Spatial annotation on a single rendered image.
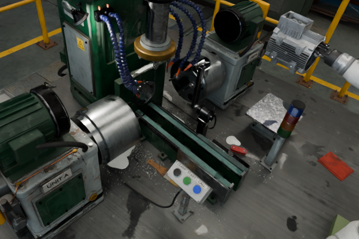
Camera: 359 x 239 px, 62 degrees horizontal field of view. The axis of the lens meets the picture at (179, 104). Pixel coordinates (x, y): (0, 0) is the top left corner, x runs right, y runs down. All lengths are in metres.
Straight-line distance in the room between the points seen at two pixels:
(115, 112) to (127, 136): 0.11
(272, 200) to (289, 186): 0.13
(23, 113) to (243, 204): 0.99
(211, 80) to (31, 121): 0.89
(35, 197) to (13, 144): 0.23
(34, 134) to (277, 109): 1.28
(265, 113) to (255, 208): 0.54
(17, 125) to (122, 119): 0.41
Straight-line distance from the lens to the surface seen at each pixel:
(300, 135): 1.88
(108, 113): 1.23
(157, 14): 1.21
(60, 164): 1.09
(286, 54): 1.49
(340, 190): 1.74
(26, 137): 0.98
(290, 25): 1.48
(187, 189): 1.15
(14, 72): 3.53
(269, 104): 1.80
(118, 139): 1.22
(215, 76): 1.58
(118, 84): 1.39
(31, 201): 1.12
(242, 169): 1.42
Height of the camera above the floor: 2.02
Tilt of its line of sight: 42 degrees down
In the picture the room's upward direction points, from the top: 9 degrees clockwise
